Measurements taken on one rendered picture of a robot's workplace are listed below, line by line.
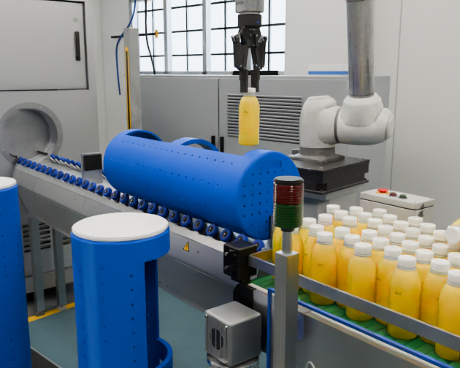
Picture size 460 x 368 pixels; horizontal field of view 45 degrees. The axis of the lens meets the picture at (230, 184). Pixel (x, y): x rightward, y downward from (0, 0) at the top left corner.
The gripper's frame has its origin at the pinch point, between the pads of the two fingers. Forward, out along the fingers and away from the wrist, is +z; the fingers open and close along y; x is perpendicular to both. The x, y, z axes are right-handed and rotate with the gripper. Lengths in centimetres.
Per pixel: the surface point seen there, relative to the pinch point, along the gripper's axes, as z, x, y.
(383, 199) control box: 36, 35, -24
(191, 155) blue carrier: 24.8, -18.9, 9.6
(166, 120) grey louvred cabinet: 34, -244, -125
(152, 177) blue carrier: 34, -37, 14
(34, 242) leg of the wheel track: 96, -186, 8
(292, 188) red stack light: 20, 56, 38
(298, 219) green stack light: 27, 57, 36
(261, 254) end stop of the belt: 47, 24, 16
